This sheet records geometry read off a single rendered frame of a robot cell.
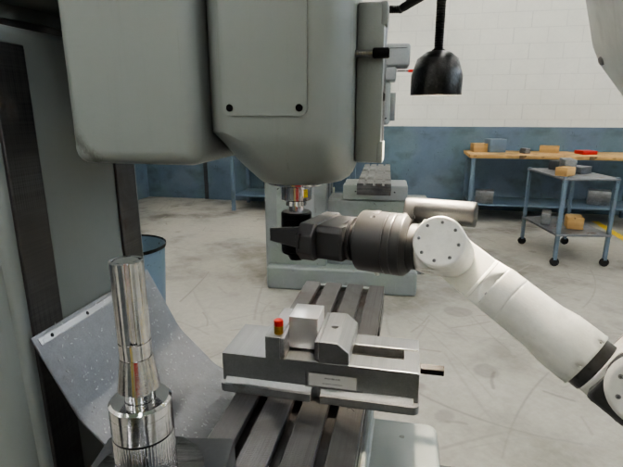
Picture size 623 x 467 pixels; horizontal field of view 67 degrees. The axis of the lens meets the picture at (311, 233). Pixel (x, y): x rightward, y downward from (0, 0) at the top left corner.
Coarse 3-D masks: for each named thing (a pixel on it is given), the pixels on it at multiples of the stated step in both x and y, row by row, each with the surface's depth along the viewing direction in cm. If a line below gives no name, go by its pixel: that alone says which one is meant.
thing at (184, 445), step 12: (108, 444) 43; (180, 444) 41; (192, 444) 41; (204, 444) 43; (216, 444) 43; (228, 444) 43; (108, 456) 40; (180, 456) 40; (192, 456) 40; (204, 456) 42; (216, 456) 42; (228, 456) 42
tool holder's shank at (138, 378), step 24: (120, 264) 33; (144, 264) 34; (120, 288) 33; (144, 288) 34; (120, 312) 33; (144, 312) 34; (120, 336) 34; (144, 336) 34; (120, 360) 35; (144, 360) 35; (120, 384) 35; (144, 384) 35
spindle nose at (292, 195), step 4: (284, 188) 70; (288, 188) 69; (292, 188) 69; (296, 188) 69; (300, 188) 69; (304, 188) 69; (308, 188) 70; (284, 192) 70; (288, 192) 69; (292, 192) 69; (296, 192) 69; (300, 192) 69; (308, 192) 70; (284, 196) 70; (288, 196) 70; (292, 196) 69; (296, 196) 69; (300, 196) 69; (308, 196) 70; (284, 200) 70; (288, 200) 70; (292, 200) 70; (296, 200) 69; (300, 200) 70; (304, 200) 70; (308, 200) 70
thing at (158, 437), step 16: (112, 432) 35; (128, 432) 34; (144, 432) 35; (160, 432) 36; (128, 448) 35; (144, 448) 35; (160, 448) 36; (176, 448) 38; (128, 464) 35; (144, 464) 35; (160, 464) 36; (176, 464) 38
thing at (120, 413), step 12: (120, 396) 36; (156, 396) 36; (168, 396) 36; (108, 408) 35; (120, 408) 35; (132, 408) 35; (144, 408) 35; (156, 408) 35; (168, 408) 36; (120, 420) 34; (132, 420) 34; (144, 420) 34; (156, 420) 35
